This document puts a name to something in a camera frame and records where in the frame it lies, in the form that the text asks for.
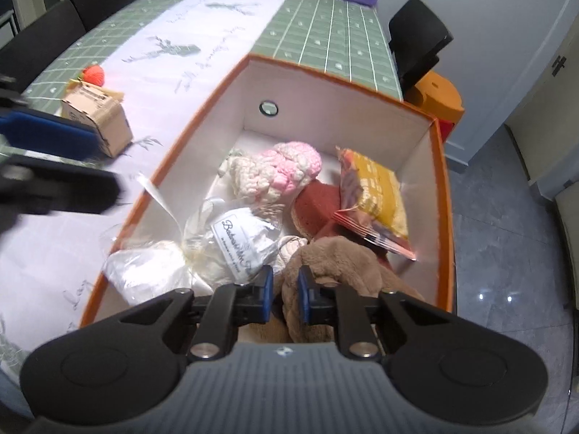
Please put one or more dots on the pink white knitted toy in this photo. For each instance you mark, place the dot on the pink white knitted toy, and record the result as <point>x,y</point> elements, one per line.
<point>272,174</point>

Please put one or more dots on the yellow snack packet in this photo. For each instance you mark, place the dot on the yellow snack packet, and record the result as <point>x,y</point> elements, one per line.
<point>371,204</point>

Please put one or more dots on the black chair near left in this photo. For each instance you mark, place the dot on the black chair near left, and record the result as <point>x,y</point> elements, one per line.
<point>27,55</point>

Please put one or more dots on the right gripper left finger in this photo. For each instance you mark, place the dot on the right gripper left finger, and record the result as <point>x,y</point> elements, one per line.
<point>218,317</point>

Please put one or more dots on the orange crochet strawberry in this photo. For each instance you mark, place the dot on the orange crochet strawberry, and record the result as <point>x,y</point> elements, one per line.
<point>93,74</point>

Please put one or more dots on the red round cushion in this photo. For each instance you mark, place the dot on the red round cushion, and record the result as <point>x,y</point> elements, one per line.
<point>314,207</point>

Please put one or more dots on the brown plush toy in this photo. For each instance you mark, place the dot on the brown plush toy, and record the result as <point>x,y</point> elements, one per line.
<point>331,259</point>

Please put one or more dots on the orange stool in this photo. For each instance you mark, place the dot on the orange stool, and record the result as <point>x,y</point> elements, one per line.
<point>438,97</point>

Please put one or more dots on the wooden speaker box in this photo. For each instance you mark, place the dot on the wooden speaker box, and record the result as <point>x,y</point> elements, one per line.
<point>105,114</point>

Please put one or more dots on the black chair right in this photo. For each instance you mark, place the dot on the black chair right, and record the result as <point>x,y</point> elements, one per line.
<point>417,36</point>

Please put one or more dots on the orange storage box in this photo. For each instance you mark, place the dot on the orange storage box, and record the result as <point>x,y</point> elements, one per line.
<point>263,102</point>

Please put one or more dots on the clear plastic bag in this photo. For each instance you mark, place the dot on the clear plastic bag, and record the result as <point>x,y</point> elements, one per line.
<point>225,242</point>

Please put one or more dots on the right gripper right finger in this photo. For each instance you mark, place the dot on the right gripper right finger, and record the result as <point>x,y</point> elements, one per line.
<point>340,307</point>

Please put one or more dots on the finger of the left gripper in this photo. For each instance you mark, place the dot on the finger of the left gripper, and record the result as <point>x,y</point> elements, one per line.
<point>35,186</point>
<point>44,133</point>

